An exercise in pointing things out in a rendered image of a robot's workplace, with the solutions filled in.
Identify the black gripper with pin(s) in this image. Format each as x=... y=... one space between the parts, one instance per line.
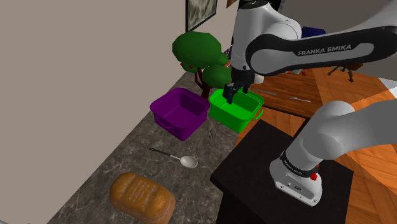
x=241 y=76

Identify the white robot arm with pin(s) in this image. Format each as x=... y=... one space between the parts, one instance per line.
x=328 y=133

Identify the green plastic bin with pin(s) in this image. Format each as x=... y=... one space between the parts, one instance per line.
x=235 y=119

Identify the green toy tree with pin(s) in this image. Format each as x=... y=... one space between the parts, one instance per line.
x=195 y=46

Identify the purple plastic bin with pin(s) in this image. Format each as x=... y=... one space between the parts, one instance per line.
x=186 y=125

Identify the black robot stand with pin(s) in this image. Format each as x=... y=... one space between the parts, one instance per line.
x=248 y=173

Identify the brown bread loaf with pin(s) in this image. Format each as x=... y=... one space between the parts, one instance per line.
x=141 y=195

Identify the black framed wall picture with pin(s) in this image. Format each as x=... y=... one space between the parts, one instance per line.
x=200 y=11

